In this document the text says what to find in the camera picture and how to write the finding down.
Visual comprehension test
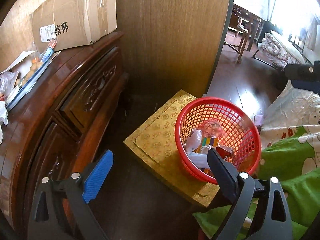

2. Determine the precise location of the white tissue wrapper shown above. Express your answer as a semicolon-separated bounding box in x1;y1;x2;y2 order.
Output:
187;152;209;169

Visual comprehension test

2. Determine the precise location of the orange striped medicine box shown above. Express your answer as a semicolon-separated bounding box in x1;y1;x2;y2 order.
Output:
194;137;218;154

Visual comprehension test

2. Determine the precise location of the clear plastic bag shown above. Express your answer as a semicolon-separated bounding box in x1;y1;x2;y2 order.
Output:
183;129;202;154

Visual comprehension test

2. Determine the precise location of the red clear plastic wrapper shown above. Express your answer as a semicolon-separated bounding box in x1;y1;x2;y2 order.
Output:
199;119;225;138

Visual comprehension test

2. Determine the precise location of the red silver snack bag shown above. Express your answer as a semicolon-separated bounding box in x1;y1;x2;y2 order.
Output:
216;145;234;162

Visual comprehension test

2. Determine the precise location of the white pillow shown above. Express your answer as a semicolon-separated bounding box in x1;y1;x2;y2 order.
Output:
271;30;305;64

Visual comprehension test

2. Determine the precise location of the floral folded quilt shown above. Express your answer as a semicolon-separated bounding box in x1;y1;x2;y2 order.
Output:
258;33;300;68

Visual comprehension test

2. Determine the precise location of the red plastic mesh basket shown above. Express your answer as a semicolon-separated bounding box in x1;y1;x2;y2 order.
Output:
175;97;261;184

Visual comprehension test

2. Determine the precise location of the carved dark wood dresser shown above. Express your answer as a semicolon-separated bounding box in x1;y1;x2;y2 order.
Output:
1;31;128;232

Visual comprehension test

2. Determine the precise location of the gold patterned gift box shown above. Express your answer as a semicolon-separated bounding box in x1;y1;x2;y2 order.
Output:
124;90;219;207

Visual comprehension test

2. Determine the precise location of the wooden chair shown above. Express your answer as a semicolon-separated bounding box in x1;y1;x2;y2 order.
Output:
223;14;261;63

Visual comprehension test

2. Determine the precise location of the tray of eggs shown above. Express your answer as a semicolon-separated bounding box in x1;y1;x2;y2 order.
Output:
5;40;57;111

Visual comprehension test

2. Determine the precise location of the tall wooden wardrobe panel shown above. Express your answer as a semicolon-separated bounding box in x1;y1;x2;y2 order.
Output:
116;0;233;97

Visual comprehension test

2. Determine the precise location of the cardboard box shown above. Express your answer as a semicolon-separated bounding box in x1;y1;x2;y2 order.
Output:
31;0;117;51

